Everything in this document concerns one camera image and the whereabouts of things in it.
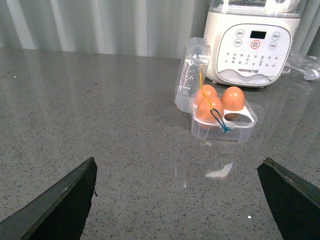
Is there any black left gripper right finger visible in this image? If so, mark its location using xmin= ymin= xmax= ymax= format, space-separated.
xmin=257 ymin=157 xmax=320 ymax=240

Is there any white power cable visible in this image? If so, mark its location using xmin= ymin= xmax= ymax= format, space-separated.
xmin=283 ymin=62 xmax=320 ymax=81

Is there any brown egg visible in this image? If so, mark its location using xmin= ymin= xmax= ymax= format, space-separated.
xmin=195 ymin=97 xmax=224 ymax=123
xmin=220 ymin=86 xmax=245 ymax=112
xmin=193 ymin=84 xmax=218 ymax=106

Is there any brown egg front left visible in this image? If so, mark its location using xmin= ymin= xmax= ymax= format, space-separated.
xmin=195 ymin=97 xmax=224 ymax=123

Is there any white Joyoung blender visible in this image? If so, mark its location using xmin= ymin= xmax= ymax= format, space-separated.
xmin=203 ymin=0 xmax=306 ymax=88

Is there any yellow rubber band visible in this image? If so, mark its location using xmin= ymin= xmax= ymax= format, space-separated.
xmin=199 ymin=66 xmax=213 ymax=111

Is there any clear plastic bag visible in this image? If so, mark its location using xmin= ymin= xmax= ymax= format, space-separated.
xmin=286 ymin=52 xmax=320 ymax=82

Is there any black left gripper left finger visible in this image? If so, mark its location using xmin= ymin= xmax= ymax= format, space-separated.
xmin=0 ymin=157 xmax=98 ymax=240

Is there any blue rubber band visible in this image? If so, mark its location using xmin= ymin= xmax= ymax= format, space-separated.
xmin=210 ymin=108 xmax=231 ymax=133

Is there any clear plastic egg box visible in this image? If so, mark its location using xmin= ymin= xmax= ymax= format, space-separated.
xmin=174 ymin=37 xmax=258 ymax=143

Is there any brown egg back left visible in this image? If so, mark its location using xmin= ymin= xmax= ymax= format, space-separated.
xmin=193 ymin=84 xmax=218 ymax=106

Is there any brown egg back right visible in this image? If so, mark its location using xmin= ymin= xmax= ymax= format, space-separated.
xmin=220 ymin=86 xmax=245 ymax=112

